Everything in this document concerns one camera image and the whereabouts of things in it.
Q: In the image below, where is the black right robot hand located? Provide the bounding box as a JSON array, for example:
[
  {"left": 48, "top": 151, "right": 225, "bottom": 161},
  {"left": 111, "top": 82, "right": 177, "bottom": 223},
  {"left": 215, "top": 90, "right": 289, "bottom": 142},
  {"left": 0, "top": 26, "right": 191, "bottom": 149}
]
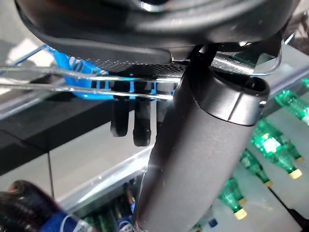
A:
[{"left": 0, "top": 180, "right": 62, "bottom": 232}]

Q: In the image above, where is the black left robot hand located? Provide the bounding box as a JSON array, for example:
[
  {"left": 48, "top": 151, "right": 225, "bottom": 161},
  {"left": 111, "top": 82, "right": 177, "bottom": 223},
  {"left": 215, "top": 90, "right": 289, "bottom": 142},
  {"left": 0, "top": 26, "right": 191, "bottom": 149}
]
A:
[{"left": 13, "top": 0, "right": 297, "bottom": 232}]

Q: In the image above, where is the chrome wire basket handle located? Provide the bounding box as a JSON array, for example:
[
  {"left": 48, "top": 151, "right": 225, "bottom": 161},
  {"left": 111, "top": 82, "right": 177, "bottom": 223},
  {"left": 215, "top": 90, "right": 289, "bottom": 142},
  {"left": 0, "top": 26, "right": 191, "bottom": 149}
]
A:
[
  {"left": 0, "top": 66, "right": 283, "bottom": 82},
  {"left": 0, "top": 82, "right": 175, "bottom": 100}
]

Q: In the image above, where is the blue plastic shopping basket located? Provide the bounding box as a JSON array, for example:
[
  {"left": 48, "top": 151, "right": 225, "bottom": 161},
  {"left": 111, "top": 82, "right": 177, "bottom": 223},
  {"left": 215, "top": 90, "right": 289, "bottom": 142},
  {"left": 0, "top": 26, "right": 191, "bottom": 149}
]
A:
[{"left": 13, "top": 44, "right": 181, "bottom": 102}]

